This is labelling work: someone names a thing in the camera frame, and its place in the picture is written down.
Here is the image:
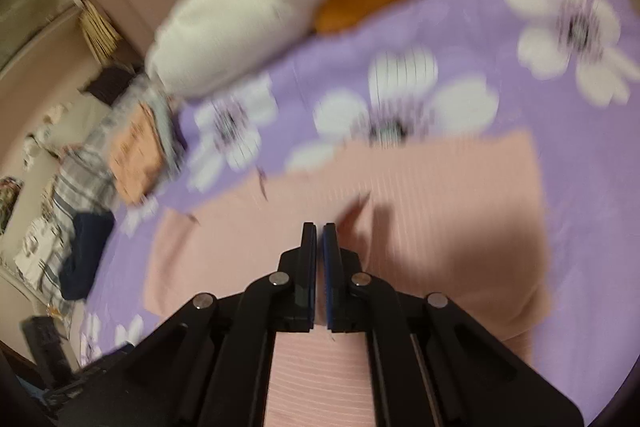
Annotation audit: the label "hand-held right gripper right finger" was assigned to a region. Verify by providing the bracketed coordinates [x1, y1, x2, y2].
[322, 223, 583, 427]

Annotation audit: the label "grey garment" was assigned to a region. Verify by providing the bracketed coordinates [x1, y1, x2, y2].
[120, 77, 191, 180]

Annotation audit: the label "pink striped pants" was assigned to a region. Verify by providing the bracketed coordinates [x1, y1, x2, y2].
[142, 132, 551, 427]

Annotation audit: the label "white and orange plush toy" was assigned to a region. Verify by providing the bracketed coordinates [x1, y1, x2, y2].
[145, 0, 463, 100]

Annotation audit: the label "purple floral bedsheet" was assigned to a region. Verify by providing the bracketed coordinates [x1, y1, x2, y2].
[75, 0, 640, 427]

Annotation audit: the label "orange printed garment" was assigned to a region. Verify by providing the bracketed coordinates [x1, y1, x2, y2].
[107, 102, 168, 208]

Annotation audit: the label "grey plaid cloth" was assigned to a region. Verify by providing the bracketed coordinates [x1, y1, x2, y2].
[50, 117, 131, 220]

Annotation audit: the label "navy cloth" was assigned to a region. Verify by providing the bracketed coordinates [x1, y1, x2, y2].
[59, 209, 117, 303]

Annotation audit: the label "woven straw item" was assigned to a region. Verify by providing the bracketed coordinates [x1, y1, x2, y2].
[79, 0, 123, 58]

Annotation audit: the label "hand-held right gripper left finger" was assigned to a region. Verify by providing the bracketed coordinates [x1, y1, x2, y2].
[57, 222, 318, 427]

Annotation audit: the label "dark cloth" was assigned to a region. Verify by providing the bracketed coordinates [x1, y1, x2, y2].
[82, 67, 138, 106]

